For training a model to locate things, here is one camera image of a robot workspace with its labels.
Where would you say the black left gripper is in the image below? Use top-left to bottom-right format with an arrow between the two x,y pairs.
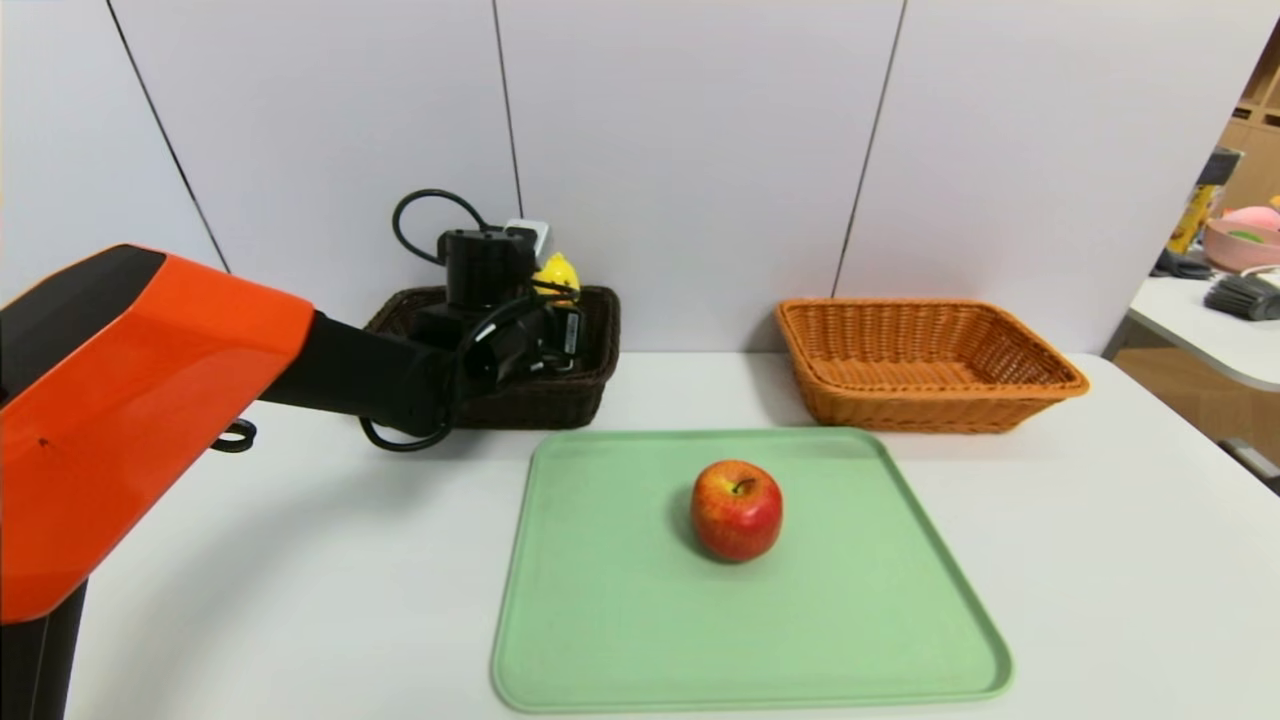
492,304 -> 588,378

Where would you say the yellow duck scooter toy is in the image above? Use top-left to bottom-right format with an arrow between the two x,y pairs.
533,252 -> 582,301

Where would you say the red apple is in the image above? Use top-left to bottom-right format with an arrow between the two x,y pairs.
690,459 -> 784,563

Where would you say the dark brown wicker basket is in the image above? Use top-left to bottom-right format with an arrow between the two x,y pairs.
365,286 -> 622,431

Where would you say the orange wicker basket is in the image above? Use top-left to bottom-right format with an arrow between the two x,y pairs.
776,299 -> 1089,435

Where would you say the light green plastic tray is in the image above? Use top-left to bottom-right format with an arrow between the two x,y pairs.
490,428 -> 1013,714

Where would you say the black flat item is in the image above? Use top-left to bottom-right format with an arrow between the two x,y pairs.
1148,250 -> 1213,282

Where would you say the white side table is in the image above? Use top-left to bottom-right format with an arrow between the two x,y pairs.
1126,270 -> 1280,394

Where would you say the yellow black bottle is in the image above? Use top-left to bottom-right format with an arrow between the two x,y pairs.
1165,148 -> 1241,256

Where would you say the pink bowl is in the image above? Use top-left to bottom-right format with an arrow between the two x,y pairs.
1201,218 -> 1280,276

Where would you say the black brush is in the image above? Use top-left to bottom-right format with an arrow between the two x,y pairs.
1202,275 -> 1280,323

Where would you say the dark grey floor object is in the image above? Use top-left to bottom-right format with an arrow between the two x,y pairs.
1220,438 -> 1280,498

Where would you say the wooden shelf unit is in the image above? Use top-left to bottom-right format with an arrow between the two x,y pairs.
1215,20 -> 1280,216

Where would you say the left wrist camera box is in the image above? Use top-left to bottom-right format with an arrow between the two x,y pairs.
438,218 -> 551,306

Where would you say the black left wrist camera cable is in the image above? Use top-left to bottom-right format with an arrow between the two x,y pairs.
360,189 -> 566,453

